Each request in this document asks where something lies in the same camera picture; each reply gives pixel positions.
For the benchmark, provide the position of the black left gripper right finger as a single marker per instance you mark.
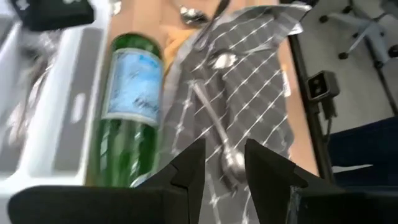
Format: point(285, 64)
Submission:
point(311, 205)

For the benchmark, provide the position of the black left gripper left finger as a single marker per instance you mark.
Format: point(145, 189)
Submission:
point(93, 205)

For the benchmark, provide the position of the silver spoon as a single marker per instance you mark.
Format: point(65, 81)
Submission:
point(192, 15)
point(233, 161)
point(222, 60)

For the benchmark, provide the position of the grey checked dish towel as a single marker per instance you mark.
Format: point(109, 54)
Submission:
point(255, 102)

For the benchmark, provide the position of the person's leg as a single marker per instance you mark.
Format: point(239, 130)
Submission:
point(367, 146)

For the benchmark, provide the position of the white cutlery tray organizer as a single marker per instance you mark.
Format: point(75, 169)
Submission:
point(40, 140)

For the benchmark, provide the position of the green glass bottle blue label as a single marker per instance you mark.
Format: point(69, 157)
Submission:
point(130, 93)

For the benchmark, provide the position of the silver knife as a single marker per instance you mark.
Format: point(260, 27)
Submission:
point(211, 26)

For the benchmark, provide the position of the grey office chair base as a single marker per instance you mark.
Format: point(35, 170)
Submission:
point(371, 31)

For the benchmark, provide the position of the black aluminium table frame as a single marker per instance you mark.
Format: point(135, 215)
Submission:
point(315, 124)

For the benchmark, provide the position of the small black camera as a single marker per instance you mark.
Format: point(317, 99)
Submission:
point(321, 84)

